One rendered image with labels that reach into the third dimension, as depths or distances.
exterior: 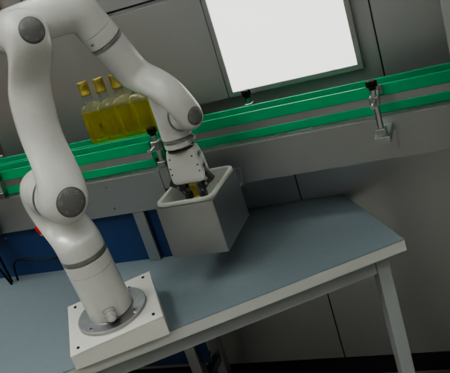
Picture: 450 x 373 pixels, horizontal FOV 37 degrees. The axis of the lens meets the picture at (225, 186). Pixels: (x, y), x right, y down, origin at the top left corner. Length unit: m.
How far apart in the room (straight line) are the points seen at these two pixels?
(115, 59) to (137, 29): 0.53
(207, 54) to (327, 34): 0.38
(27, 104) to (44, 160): 0.13
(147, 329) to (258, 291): 0.31
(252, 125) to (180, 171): 0.29
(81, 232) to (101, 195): 0.45
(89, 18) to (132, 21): 0.57
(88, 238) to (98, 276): 0.10
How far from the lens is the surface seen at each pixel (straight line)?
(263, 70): 2.08
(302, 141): 1.93
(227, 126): 1.99
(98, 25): 1.64
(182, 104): 1.67
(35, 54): 1.52
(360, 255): 1.81
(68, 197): 1.56
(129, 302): 1.77
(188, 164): 1.79
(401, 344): 2.04
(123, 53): 1.66
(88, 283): 1.70
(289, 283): 1.77
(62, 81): 2.39
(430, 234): 2.25
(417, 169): 2.15
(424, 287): 2.35
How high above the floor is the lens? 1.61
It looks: 20 degrees down
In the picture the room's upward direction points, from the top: 18 degrees counter-clockwise
